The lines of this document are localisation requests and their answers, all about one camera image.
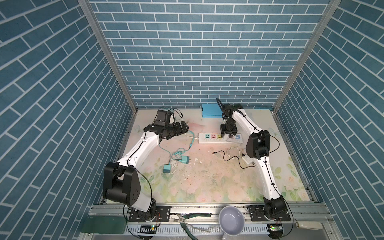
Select white multicolour power strip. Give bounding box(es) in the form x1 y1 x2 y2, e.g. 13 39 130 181
198 133 243 144

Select teal square charger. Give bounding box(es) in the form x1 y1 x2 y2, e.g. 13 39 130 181
163 164 172 174

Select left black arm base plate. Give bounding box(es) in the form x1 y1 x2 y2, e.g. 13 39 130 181
127 206 171 223

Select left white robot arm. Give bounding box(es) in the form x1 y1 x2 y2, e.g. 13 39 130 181
103 121 189 218

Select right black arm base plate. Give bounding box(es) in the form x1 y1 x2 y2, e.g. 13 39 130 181
246 205 291 222

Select light blue box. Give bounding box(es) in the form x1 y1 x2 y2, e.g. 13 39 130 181
202 104 223 118

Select dark green board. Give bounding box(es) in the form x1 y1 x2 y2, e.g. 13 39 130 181
81 216 127 235

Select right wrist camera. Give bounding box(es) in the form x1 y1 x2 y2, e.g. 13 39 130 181
216 98 243 120

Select white charger with black cable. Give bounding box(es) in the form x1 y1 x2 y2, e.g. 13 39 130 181
213 149 256 170

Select green handled pliers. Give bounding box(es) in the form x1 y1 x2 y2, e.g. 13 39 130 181
173 212 211 240

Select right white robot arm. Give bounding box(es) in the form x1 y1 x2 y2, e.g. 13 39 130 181
220 104 288 221

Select grey bowl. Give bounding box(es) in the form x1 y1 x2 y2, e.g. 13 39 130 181
219 206 245 240

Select teal plug adapter with prongs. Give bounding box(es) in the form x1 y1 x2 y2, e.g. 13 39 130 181
180 156 190 164

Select white slotted cable duct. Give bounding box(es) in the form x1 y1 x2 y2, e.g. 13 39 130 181
127 224 270 237

